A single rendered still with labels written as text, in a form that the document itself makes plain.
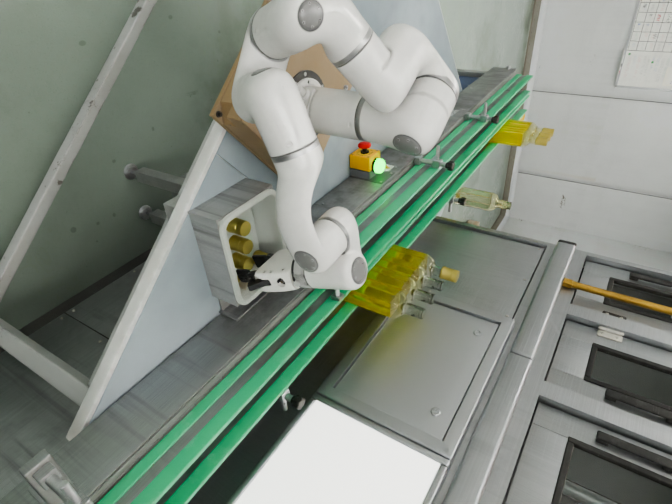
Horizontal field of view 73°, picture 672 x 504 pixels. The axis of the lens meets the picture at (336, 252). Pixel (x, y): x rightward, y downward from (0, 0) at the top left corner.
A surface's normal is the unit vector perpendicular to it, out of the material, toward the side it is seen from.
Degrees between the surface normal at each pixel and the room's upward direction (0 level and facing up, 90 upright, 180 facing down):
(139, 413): 90
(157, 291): 0
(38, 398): 90
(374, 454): 90
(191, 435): 90
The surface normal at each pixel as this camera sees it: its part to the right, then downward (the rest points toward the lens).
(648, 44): -0.54, 0.51
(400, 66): 0.45, 0.01
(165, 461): -0.07, -0.82
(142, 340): 0.84, 0.26
